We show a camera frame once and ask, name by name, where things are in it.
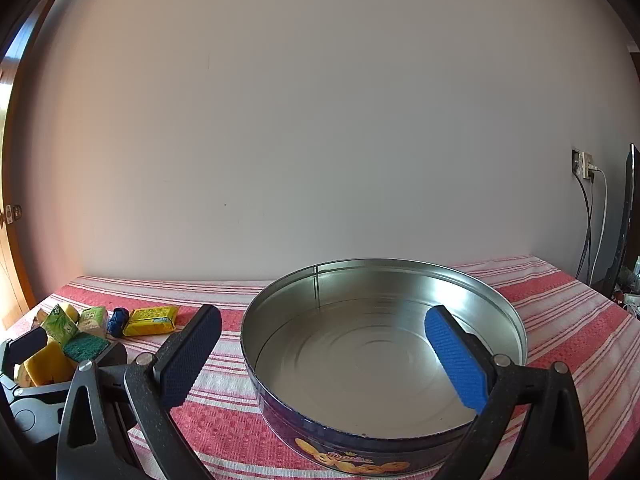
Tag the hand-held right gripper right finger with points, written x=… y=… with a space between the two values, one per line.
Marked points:
x=457 y=365

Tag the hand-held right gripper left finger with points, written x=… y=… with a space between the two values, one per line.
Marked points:
x=190 y=355

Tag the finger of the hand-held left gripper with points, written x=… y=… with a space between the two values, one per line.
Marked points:
x=26 y=345

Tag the bright green tissue pack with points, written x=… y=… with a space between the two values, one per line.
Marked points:
x=60 y=330

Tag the yellow packet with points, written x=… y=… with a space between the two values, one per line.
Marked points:
x=150 y=321

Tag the green yellow scouring sponge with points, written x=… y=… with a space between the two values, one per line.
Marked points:
x=85 y=347

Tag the pale green tissue pack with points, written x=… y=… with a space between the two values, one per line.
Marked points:
x=92 y=320

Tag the small blue knotted cloth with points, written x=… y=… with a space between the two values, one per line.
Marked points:
x=117 y=321

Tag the round blue cookie tin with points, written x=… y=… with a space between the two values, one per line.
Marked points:
x=350 y=350

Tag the wooden door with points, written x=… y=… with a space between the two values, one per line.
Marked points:
x=15 y=270

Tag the red white striped tablecloth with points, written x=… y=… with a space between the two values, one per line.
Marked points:
x=225 y=435

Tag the black flat monitor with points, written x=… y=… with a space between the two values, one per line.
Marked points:
x=625 y=220

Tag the white charger plug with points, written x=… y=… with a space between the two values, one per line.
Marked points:
x=592 y=166

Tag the wall socket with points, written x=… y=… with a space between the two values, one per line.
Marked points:
x=580 y=162

